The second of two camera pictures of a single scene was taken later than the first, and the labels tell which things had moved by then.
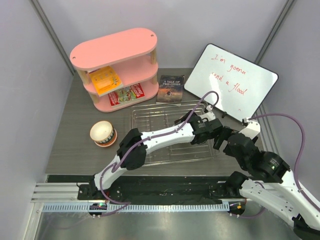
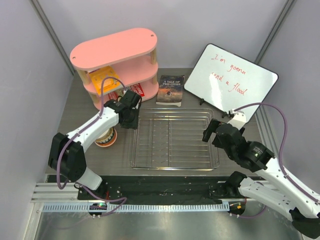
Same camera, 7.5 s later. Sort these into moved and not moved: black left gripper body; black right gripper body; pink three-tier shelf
Moved: black left gripper body
Not moved: black right gripper body; pink three-tier shelf
